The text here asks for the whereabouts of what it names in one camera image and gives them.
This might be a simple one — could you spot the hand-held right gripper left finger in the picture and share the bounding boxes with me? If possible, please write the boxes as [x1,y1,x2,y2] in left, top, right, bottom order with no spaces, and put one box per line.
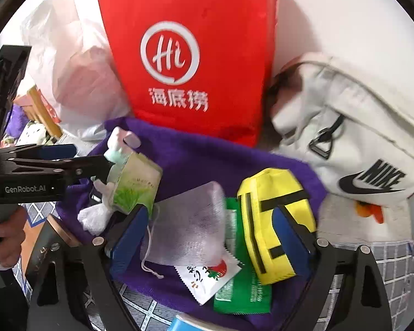
[28,204,149,331]

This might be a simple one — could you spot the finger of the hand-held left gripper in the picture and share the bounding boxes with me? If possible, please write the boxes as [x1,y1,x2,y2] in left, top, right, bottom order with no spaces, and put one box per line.
[7,155,116,183]
[0,144,77,161]

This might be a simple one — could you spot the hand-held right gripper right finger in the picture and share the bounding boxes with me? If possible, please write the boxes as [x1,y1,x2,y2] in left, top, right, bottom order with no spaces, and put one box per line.
[271,205,392,331]

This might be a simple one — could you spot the white and green socks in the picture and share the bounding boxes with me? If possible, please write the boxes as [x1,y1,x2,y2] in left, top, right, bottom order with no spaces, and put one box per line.
[78,127,142,233]

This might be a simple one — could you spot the yellow pouch with black straps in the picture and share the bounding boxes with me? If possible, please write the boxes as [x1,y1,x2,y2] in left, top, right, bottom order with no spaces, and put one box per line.
[236,168,318,285]

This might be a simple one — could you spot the small grass-print tissue pack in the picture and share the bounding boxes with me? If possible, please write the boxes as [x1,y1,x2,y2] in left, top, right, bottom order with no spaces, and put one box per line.
[105,152,163,216]

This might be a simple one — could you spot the white mesh pouch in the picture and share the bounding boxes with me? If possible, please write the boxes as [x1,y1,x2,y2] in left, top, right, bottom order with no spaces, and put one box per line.
[140,181,228,279]

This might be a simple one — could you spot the green packet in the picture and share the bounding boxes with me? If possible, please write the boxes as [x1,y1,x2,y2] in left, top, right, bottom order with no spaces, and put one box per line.
[213,197,273,315]

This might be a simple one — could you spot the white snack packet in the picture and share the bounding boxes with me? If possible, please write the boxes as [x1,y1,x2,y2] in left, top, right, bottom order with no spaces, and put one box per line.
[174,250,244,306]

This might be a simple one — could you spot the purple fabric basket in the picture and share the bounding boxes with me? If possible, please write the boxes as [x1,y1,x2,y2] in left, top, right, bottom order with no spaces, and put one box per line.
[55,116,328,331]

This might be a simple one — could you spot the person's left hand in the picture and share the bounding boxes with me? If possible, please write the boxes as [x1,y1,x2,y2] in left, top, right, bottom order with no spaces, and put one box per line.
[0,205,28,269]

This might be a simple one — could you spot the polka dot cloth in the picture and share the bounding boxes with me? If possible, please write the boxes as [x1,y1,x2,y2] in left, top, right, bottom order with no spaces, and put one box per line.
[15,122,56,145]

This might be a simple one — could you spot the wooden headboard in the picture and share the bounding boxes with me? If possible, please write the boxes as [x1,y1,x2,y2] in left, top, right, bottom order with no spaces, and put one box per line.
[26,86,64,138]

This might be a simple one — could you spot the purple plush toy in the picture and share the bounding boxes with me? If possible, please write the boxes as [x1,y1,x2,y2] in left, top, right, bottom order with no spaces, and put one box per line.
[5,105,26,138]

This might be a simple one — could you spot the dark tin box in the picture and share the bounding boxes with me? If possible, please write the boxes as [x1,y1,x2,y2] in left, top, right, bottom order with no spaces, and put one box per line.
[24,214,81,287]

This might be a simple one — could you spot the orange star patch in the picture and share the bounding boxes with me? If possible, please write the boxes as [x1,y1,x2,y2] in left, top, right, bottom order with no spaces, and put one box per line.
[19,221,42,273]

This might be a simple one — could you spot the white plastic shopping bag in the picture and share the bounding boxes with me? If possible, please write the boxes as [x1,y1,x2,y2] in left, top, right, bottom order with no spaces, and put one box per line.
[21,0,132,142]

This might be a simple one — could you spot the blue tissue pack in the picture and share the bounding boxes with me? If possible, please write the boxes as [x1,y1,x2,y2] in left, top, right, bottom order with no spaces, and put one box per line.
[167,314,221,331]

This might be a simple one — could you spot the grey checked tablecloth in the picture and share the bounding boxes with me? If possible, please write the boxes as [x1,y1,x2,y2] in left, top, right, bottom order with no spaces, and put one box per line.
[12,200,414,331]

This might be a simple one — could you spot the grey waist bag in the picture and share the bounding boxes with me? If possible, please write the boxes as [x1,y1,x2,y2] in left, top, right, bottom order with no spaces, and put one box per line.
[267,52,414,207]

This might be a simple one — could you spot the red paper bag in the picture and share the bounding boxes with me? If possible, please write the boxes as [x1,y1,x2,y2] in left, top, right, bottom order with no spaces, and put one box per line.
[97,0,280,148]

